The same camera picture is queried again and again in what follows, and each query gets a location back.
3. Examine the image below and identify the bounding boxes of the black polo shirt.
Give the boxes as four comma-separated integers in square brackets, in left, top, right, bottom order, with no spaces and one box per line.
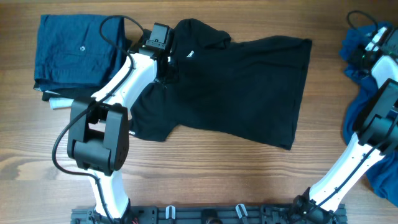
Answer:
[129,19,312,150]

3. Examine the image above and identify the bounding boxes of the black cable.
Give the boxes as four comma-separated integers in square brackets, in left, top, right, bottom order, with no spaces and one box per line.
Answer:
[310,10,398,215]
[51,14,147,224]

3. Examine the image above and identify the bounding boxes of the left black cable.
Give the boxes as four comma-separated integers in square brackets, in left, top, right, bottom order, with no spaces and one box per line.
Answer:
[51,14,147,224]

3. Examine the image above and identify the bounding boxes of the right black cable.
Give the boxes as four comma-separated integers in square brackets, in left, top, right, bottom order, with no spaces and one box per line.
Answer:
[310,10,398,215]

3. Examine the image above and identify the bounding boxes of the blue polo shirt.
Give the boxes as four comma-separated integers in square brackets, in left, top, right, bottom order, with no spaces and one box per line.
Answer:
[340,25,397,205]

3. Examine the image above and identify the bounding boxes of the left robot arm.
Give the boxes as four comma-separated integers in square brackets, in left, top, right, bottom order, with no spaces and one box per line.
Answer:
[67,23,174,223]

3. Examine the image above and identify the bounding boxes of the folded blue shorts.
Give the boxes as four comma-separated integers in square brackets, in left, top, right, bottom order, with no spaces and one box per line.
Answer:
[34,14,131,91]

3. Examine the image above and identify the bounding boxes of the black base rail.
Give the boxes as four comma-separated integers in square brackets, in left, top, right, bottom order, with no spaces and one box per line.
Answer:
[70,203,348,224]

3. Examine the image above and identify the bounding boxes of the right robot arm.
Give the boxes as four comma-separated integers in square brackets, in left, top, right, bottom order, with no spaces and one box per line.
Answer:
[287,27,397,223]

